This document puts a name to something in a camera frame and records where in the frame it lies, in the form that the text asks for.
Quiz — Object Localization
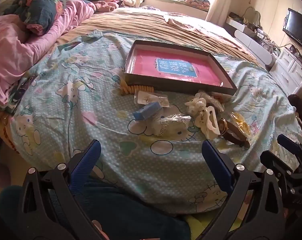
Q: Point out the cartoon cat printed blanket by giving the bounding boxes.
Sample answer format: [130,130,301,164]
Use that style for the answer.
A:
[9,30,302,215]

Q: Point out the pink quilt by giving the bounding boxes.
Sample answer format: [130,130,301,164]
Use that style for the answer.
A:
[0,0,96,110]

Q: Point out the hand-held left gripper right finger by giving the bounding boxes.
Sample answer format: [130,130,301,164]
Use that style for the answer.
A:
[201,139,285,240]

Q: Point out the tan bedsheet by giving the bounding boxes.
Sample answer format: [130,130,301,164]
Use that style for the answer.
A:
[58,6,261,63]

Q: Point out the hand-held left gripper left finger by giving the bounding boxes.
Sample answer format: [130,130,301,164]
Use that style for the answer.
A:
[17,139,102,240]

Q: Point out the yellow spiral hair tie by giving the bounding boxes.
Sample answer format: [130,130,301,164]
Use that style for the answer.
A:
[119,84,155,95]

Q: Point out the white beaded accessory bag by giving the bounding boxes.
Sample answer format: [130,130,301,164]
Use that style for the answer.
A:
[151,114,193,137]

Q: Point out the white hair claw clip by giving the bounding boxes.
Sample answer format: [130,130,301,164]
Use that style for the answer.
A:
[197,106,220,140]

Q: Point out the brown leather watch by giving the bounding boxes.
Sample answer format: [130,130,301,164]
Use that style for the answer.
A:
[217,118,251,147]

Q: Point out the black television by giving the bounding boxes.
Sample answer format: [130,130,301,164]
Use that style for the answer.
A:
[282,8,302,55]

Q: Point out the pale pink cloth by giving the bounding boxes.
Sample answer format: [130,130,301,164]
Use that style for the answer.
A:
[163,15,239,48]

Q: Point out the dark floral pillow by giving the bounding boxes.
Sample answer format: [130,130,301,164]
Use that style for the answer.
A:
[3,0,66,35]

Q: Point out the dark fuzzy object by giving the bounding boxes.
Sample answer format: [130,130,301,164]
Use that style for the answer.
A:
[288,94,302,120]

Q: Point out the white bow accessory bag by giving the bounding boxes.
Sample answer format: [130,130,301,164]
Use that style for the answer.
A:
[185,92,211,117]

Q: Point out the white low cabinet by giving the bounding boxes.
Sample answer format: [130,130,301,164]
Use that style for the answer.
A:
[225,17,276,65]

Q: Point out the dark cardboard box pink bottom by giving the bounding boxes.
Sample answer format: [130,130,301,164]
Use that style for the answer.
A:
[123,40,238,96]

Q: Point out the arched table mirror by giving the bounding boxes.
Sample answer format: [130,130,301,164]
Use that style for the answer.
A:
[245,6,261,28]

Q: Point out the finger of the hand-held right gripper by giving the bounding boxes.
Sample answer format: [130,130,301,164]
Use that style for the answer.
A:
[260,151,295,178]
[277,134,302,163]

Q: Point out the white earring card packet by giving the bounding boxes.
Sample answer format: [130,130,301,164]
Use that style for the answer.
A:
[134,91,170,108]

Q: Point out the white drawer dresser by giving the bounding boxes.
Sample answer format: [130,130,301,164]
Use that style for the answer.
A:
[268,47,302,95]

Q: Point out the person's dark teal pants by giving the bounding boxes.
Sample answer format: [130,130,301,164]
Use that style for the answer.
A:
[0,175,191,240]

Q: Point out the small blue box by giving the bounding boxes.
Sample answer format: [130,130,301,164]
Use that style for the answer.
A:
[133,103,164,121]

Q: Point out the yellow accessory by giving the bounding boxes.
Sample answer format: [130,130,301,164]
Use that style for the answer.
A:
[230,112,251,135]

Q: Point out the clothes on windowsill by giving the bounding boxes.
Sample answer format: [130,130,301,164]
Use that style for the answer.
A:
[163,0,210,11]

